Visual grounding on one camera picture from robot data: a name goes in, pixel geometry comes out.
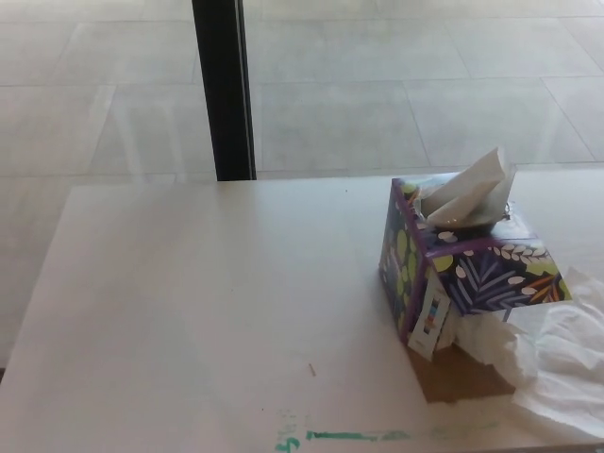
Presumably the black window frame post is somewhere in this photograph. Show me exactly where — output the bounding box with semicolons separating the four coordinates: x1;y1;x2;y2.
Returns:
191;0;259;182

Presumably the crumpled white tissue wad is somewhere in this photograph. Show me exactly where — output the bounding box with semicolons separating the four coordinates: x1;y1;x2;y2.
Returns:
443;310;539;378

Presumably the white tissue sheet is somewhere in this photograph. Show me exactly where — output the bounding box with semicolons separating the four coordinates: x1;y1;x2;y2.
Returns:
418;146;516;227
512;264;604;433

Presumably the purple floral tissue box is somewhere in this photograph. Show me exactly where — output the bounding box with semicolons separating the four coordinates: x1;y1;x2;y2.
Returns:
377;172;574;405

